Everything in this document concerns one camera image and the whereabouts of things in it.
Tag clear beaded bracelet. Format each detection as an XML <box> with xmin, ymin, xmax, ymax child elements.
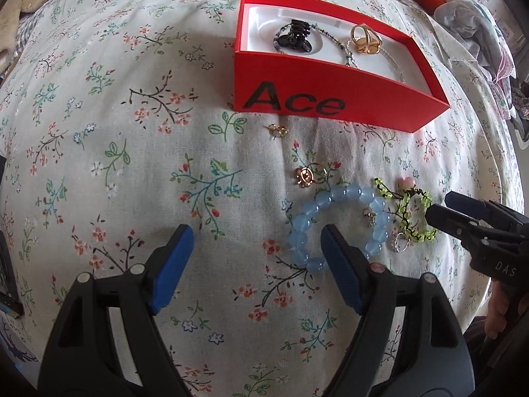
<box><xmin>345</xmin><ymin>37</ymin><xmax>408</xmax><ymax>84</ymax></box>

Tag green bead bracelet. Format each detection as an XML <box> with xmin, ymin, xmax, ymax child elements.
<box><xmin>373</xmin><ymin>177</ymin><xmax>439</xmax><ymax>244</ymax></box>

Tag dark beaded bracelet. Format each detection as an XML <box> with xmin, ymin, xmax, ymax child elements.
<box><xmin>272</xmin><ymin>22</ymin><xmax>358</xmax><ymax>69</ymax></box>

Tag small silver ring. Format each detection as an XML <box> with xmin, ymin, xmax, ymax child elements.
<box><xmin>390</xmin><ymin>234</ymin><xmax>412</xmax><ymax>254</ymax></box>

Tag crumpled grey clothes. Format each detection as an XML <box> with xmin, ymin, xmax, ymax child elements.
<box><xmin>434</xmin><ymin>0</ymin><xmax>509</xmax><ymax>75</ymax></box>

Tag grey checked bedsheet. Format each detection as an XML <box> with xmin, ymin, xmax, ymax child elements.
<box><xmin>12</xmin><ymin>8</ymin><xmax>54</xmax><ymax>63</ymax></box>

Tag floral bedsheet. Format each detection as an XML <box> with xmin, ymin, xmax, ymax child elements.
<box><xmin>0</xmin><ymin>0</ymin><xmax>529</xmax><ymax>397</ymax></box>

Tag gold flower ring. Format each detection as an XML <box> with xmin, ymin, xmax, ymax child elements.
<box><xmin>294</xmin><ymin>161</ymin><xmax>329</xmax><ymax>187</ymax></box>

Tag black hair claw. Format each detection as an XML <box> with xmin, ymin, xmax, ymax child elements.
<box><xmin>275</xmin><ymin>20</ymin><xmax>312</xmax><ymax>54</ymax></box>

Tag person's right hand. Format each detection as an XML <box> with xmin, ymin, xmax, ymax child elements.
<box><xmin>483</xmin><ymin>283</ymin><xmax>513</xmax><ymax>340</ymax></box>

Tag blue bead bracelet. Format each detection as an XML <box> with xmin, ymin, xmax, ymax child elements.
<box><xmin>287</xmin><ymin>184</ymin><xmax>391</xmax><ymax>273</ymax></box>

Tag red cardboard box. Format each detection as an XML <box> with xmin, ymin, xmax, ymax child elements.
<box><xmin>233</xmin><ymin>0</ymin><xmax>451</xmax><ymax>133</ymax></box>

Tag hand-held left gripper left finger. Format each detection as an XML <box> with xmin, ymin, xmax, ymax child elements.
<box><xmin>37</xmin><ymin>223</ymin><xmax>195</xmax><ymax>397</ymax></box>

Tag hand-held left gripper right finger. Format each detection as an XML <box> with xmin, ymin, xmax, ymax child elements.
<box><xmin>320</xmin><ymin>223</ymin><xmax>476</xmax><ymax>397</ymax></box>

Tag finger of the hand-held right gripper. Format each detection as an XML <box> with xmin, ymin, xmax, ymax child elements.
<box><xmin>425</xmin><ymin>203</ymin><xmax>482</xmax><ymax>236</ymax></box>
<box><xmin>445</xmin><ymin>191</ymin><xmax>503</xmax><ymax>221</ymax></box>

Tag gold hair claw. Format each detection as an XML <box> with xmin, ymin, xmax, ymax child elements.
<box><xmin>349</xmin><ymin>24</ymin><xmax>381</xmax><ymax>56</ymax></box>

